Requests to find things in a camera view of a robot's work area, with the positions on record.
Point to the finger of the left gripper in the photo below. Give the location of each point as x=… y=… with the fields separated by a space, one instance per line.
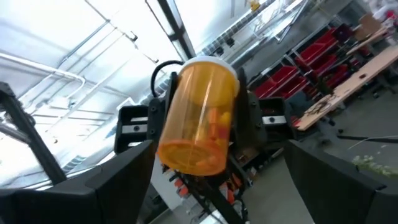
x=157 y=118
x=250 y=124

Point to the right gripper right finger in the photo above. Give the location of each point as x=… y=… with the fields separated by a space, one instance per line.
x=329 y=193

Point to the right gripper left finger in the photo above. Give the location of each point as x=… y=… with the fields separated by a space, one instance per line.
x=124 y=186

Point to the amber pill bottle white cap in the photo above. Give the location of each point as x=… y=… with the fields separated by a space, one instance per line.
x=199 y=124

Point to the shelf with red bins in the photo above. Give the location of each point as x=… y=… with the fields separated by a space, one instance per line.
x=286 y=74

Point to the wooden workbench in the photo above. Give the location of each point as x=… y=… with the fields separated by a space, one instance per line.
x=357 y=81

